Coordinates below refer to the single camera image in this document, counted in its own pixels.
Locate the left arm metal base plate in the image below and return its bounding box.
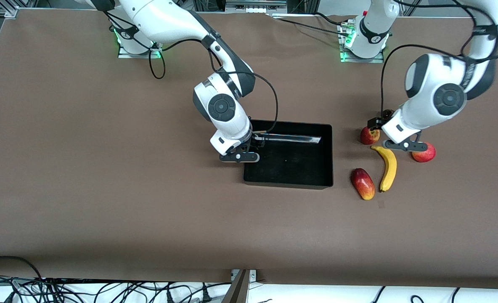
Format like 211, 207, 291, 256
339, 21, 385, 64

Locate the red yellow mango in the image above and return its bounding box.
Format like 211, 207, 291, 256
350, 168, 376, 201

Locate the white power strip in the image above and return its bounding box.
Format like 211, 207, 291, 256
225, 0, 288, 14

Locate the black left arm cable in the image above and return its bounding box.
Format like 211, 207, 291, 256
379, 0, 498, 122

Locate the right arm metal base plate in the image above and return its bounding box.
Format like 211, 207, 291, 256
118, 25, 162, 59

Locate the small red apple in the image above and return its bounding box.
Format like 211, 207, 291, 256
360, 126, 380, 145

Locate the small metal bracket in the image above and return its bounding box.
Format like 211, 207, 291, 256
231, 269, 257, 282

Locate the black looped cable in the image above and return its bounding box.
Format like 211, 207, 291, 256
0, 255, 43, 280

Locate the black plastic box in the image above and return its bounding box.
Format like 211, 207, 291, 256
243, 120, 334, 190

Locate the grey metal bar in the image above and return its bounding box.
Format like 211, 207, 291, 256
222, 269, 250, 303

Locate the black cable tangle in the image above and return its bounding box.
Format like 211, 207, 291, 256
0, 274, 216, 303

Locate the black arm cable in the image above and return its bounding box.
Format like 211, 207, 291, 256
106, 11, 279, 136
379, 0, 498, 122

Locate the yellow banana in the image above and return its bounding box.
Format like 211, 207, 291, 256
371, 145, 398, 193

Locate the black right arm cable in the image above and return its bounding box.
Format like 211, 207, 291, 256
106, 11, 279, 136

